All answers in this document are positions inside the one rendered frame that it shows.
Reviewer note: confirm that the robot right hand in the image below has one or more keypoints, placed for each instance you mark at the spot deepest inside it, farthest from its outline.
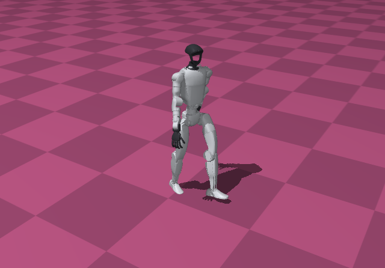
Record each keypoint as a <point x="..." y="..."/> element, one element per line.
<point x="176" y="138"/>

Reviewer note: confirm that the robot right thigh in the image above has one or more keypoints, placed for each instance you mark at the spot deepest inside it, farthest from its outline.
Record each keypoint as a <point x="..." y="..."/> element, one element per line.
<point x="184" y="131"/>

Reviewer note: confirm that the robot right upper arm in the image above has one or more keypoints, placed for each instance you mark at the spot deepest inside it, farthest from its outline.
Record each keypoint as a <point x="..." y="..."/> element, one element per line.
<point x="177" y="79"/>

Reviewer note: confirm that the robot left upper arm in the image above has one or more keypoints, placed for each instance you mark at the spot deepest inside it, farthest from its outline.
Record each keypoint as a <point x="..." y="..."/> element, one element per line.
<point x="209" y="74"/>

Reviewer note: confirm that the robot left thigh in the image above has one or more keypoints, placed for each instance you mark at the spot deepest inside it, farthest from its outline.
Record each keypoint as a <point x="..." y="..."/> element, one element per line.
<point x="210" y="136"/>

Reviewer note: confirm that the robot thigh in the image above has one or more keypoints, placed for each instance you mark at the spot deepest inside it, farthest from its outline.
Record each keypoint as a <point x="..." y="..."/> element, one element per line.
<point x="210" y="136"/>
<point x="184" y="131"/>

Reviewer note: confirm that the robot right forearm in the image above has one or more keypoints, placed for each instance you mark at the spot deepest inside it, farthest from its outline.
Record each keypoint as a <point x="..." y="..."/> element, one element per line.
<point x="176" y="114"/>

